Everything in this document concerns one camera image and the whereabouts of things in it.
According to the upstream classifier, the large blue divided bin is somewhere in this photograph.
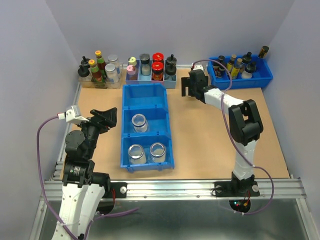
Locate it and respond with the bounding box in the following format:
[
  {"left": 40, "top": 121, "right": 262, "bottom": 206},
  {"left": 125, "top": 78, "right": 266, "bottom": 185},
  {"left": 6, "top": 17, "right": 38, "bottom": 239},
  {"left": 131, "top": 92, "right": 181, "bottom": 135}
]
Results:
[{"left": 120, "top": 83, "right": 175, "bottom": 173}]

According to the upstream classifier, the pastel compartment organizer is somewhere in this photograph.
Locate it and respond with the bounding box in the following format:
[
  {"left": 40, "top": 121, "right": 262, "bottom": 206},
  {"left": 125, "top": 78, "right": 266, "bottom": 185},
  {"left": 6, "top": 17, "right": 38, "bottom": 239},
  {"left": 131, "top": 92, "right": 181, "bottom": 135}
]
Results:
[{"left": 125, "top": 59, "right": 177, "bottom": 89}]

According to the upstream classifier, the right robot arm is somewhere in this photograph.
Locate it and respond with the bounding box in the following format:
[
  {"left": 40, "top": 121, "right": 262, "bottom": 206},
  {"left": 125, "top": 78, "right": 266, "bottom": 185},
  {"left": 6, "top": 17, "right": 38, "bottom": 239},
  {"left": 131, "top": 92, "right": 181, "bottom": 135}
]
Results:
[{"left": 181, "top": 69, "right": 264, "bottom": 198}]

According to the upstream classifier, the front red-lid sauce jar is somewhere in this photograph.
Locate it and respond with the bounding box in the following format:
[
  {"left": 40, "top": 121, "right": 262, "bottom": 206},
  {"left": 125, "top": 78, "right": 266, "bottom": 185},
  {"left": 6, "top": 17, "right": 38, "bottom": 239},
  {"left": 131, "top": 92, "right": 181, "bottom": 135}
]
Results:
[{"left": 151, "top": 61, "right": 164, "bottom": 81}]

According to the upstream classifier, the clear plastic organizer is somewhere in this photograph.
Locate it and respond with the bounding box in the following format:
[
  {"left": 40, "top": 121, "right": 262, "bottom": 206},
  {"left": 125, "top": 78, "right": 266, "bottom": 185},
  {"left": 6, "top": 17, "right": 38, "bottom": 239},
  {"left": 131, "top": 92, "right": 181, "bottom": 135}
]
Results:
[{"left": 77, "top": 64, "right": 121, "bottom": 89}]

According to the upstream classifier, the black-cap spice jar front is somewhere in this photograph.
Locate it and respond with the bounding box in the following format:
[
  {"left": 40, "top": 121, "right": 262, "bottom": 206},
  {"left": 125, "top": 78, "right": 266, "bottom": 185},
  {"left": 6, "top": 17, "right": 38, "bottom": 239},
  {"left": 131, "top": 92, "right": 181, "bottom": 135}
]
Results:
[{"left": 212, "top": 55, "right": 226, "bottom": 78}]

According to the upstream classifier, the rear black dispenser bottle left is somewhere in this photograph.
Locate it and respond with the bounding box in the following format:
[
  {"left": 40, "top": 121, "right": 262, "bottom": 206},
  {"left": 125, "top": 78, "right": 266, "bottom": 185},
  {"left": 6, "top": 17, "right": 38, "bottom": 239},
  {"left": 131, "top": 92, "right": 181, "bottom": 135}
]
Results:
[{"left": 80, "top": 56, "right": 90, "bottom": 69}]

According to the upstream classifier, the dark bottle gold band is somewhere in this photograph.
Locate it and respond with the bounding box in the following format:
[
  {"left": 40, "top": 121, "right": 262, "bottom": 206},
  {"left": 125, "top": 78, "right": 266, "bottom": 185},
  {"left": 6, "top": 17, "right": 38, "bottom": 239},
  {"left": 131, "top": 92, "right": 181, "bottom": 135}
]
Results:
[{"left": 258, "top": 45, "right": 270, "bottom": 59}]

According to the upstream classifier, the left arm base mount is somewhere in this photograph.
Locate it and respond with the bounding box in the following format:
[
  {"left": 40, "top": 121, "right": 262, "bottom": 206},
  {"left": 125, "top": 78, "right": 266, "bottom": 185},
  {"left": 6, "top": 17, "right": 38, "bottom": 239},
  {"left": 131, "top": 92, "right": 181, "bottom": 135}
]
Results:
[{"left": 82, "top": 172, "right": 128, "bottom": 214}]

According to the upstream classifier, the black dispenser bottle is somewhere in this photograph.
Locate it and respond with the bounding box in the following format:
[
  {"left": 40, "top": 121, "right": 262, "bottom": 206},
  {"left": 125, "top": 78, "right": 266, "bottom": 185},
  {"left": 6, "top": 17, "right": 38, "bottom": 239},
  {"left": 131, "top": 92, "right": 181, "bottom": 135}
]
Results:
[
  {"left": 80, "top": 56, "right": 90, "bottom": 69},
  {"left": 77, "top": 65, "right": 92, "bottom": 82},
  {"left": 165, "top": 53, "right": 177, "bottom": 66},
  {"left": 164, "top": 63, "right": 177, "bottom": 81}
]

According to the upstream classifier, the front yellow-cap sauce bottle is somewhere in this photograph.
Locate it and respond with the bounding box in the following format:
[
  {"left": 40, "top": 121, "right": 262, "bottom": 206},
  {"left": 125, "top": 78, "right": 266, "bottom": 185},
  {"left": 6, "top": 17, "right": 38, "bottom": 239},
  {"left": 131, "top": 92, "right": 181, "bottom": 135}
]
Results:
[{"left": 88, "top": 59, "right": 105, "bottom": 89}]

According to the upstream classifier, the glass jar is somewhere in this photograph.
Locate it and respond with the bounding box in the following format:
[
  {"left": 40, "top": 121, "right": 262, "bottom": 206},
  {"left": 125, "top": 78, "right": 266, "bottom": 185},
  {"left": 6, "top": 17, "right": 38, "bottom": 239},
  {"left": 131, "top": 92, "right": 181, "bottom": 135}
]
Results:
[
  {"left": 128, "top": 144, "right": 147, "bottom": 165},
  {"left": 131, "top": 113, "right": 149, "bottom": 133},
  {"left": 149, "top": 142, "right": 167, "bottom": 163}
]

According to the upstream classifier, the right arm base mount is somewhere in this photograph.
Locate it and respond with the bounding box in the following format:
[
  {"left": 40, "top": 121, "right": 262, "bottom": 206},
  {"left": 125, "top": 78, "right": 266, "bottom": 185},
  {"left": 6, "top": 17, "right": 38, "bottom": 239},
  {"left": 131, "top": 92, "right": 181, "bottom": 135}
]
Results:
[{"left": 211, "top": 173, "right": 260, "bottom": 214}]

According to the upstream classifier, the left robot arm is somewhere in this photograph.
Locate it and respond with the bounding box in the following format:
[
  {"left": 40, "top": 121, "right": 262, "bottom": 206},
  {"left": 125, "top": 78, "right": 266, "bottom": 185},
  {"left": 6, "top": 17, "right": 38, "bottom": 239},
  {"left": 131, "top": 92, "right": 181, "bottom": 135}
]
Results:
[{"left": 52, "top": 105, "right": 118, "bottom": 240}]

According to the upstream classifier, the black dispenser bottle tray front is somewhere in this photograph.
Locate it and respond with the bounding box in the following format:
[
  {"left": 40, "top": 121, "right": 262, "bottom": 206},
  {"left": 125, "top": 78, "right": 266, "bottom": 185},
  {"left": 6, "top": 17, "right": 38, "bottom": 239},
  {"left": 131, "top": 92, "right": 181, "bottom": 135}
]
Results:
[{"left": 241, "top": 61, "right": 257, "bottom": 79}]

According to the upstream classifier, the blue tray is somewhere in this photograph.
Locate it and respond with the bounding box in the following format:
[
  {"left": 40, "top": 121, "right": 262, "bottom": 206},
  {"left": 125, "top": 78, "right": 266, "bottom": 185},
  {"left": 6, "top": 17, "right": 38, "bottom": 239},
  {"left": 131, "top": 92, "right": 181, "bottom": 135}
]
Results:
[{"left": 207, "top": 54, "right": 273, "bottom": 90}]

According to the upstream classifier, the yellow label bottle rear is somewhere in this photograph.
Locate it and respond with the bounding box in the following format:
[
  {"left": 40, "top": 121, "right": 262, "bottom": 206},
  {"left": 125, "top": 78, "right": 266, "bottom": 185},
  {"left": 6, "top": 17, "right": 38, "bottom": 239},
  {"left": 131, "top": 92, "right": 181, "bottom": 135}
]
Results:
[{"left": 226, "top": 54, "right": 237, "bottom": 73}]

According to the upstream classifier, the rear silver-lid jar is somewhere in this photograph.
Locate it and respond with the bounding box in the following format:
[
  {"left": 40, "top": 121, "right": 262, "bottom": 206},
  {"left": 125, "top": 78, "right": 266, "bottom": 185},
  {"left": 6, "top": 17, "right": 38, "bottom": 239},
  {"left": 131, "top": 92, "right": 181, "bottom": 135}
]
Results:
[{"left": 107, "top": 54, "right": 121, "bottom": 75}]

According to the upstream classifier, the front silver-lid jar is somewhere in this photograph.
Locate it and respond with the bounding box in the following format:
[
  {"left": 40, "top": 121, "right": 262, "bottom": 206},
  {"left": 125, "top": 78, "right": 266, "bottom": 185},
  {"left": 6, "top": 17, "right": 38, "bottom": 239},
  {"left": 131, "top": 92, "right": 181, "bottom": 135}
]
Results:
[{"left": 104, "top": 63, "right": 119, "bottom": 83}]

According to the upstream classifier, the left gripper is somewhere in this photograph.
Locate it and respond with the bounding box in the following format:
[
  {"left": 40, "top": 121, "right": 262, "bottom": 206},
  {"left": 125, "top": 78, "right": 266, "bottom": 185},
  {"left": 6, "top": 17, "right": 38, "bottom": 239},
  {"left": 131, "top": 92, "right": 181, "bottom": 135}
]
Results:
[{"left": 75, "top": 106, "right": 118, "bottom": 157}]

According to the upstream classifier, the yellow-cap spice bottle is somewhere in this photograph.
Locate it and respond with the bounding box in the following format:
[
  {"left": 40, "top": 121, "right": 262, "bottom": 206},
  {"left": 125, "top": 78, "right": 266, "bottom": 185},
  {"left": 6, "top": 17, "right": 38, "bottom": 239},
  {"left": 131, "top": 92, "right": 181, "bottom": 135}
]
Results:
[{"left": 127, "top": 56, "right": 137, "bottom": 67}]

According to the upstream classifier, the rear red-lid sauce jar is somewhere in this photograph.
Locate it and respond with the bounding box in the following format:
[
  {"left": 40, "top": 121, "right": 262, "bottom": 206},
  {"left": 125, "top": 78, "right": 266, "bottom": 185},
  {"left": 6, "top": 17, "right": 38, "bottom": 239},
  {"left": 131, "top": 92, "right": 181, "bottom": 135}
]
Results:
[{"left": 152, "top": 52, "right": 164, "bottom": 63}]

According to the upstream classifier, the rear yellow-cap sauce bottle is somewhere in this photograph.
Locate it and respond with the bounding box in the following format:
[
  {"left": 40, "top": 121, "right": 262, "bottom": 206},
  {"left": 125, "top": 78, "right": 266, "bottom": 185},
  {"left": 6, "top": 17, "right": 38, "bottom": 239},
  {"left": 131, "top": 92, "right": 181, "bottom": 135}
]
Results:
[{"left": 95, "top": 50, "right": 107, "bottom": 79}]

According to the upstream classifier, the red-lid sauce jar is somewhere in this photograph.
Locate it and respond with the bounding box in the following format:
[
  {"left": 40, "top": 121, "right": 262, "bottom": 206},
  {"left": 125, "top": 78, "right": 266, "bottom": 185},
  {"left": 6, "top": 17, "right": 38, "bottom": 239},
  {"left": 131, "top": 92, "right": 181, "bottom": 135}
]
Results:
[
  {"left": 152, "top": 52, "right": 164, "bottom": 63},
  {"left": 151, "top": 61, "right": 164, "bottom": 81}
]

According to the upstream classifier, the silver-lid jar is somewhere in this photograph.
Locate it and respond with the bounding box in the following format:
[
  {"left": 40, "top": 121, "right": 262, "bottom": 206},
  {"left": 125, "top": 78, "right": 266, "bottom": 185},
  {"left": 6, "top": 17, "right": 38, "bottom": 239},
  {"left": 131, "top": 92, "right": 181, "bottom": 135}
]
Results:
[
  {"left": 107, "top": 54, "right": 121, "bottom": 75},
  {"left": 104, "top": 63, "right": 119, "bottom": 83}
]

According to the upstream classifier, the front black dispenser bottle left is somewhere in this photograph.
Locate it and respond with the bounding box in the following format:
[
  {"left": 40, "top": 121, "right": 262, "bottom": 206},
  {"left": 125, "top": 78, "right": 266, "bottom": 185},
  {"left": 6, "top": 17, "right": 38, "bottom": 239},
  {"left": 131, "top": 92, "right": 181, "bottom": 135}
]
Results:
[{"left": 77, "top": 65, "right": 92, "bottom": 82}]

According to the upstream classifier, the grey-lid salt shaker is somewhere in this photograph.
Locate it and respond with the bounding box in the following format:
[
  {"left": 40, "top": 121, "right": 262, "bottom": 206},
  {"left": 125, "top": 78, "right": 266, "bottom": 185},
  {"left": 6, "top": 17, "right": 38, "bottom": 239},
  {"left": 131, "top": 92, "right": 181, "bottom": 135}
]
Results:
[{"left": 139, "top": 53, "right": 151, "bottom": 76}]

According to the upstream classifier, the pink-cap spice bottle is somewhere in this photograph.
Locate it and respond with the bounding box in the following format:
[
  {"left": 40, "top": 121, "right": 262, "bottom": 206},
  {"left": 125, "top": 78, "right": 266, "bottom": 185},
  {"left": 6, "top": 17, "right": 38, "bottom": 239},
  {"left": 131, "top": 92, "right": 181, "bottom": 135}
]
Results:
[{"left": 126, "top": 65, "right": 138, "bottom": 81}]

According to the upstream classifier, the yellow-cap sauce bottle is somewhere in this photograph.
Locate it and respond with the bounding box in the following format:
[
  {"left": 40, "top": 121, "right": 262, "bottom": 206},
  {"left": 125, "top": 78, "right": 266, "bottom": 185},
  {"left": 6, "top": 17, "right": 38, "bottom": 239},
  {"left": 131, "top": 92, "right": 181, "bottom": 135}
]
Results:
[
  {"left": 88, "top": 59, "right": 105, "bottom": 89},
  {"left": 95, "top": 50, "right": 107, "bottom": 79}
]

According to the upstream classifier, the black dispenser bottle tray rear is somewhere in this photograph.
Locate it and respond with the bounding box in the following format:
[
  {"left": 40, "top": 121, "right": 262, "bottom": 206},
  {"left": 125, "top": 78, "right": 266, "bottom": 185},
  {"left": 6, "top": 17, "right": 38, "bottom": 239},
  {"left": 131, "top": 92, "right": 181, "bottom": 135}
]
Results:
[{"left": 242, "top": 51, "right": 252, "bottom": 65}]

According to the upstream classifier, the black dispenser bottle tray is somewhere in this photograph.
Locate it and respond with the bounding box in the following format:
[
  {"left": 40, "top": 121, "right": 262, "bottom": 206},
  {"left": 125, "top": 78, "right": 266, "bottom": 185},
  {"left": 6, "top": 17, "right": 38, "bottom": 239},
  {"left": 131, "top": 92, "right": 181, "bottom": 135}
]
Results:
[
  {"left": 241, "top": 61, "right": 257, "bottom": 79},
  {"left": 242, "top": 51, "right": 252, "bottom": 65}
]

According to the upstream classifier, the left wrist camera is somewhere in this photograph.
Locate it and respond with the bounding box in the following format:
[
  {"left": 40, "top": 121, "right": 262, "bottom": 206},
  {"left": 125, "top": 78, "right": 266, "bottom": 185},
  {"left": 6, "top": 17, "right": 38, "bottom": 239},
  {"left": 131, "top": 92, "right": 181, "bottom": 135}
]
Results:
[{"left": 57, "top": 105, "right": 90, "bottom": 125}]

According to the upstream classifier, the yellow label bottle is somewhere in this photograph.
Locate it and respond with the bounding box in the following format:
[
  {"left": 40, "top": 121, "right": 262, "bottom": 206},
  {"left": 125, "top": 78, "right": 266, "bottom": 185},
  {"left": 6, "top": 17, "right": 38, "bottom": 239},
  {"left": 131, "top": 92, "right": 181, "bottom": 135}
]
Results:
[
  {"left": 230, "top": 58, "right": 243, "bottom": 80},
  {"left": 226, "top": 54, "right": 237, "bottom": 73}
]

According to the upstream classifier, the front black dispenser bottle middle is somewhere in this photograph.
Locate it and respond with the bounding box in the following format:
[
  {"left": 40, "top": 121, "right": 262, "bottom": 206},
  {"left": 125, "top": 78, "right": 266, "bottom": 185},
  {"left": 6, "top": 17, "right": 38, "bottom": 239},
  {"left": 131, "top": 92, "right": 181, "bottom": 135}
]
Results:
[{"left": 164, "top": 63, "right": 177, "bottom": 81}]

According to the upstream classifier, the rear black dispenser bottle middle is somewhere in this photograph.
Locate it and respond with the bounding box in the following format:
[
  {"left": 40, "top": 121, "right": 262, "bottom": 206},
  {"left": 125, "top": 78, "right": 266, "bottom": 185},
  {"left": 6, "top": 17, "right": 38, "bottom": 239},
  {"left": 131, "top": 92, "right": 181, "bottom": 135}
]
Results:
[{"left": 165, "top": 53, "right": 177, "bottom": 66}]

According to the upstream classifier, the yellow label bottle front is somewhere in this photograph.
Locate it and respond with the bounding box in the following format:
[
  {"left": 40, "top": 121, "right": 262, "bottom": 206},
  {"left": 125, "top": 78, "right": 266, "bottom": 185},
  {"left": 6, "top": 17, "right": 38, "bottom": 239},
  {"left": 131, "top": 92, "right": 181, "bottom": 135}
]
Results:
[{"left": 230, "top": 58, "right": 243, "bottom": 80}]

